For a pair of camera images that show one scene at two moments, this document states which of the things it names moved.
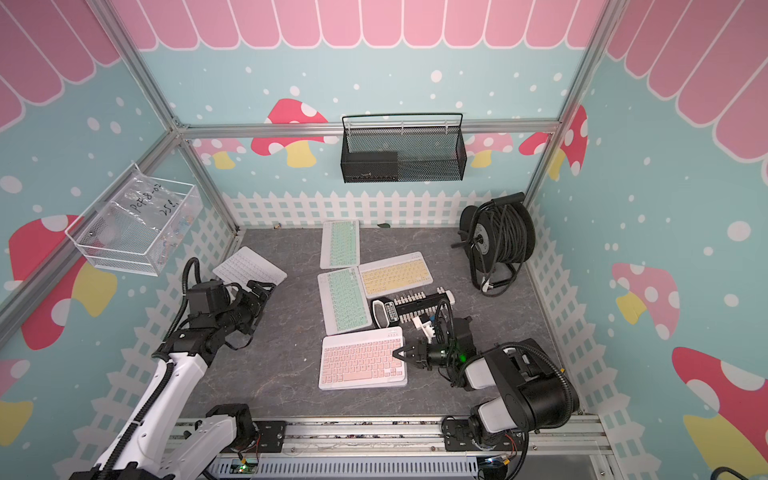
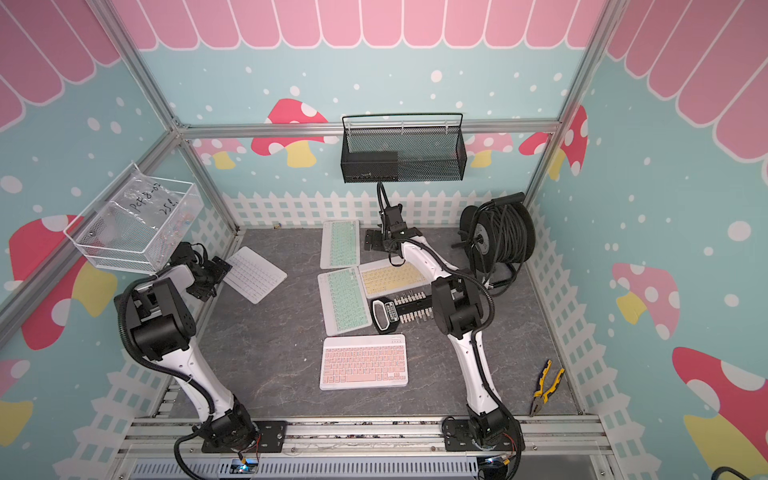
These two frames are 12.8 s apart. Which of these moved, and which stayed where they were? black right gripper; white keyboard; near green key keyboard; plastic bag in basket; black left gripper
Moved: black left gripper; black right gripper
Stayed: plastic bag in basket; near green key keyboard; white keyboard
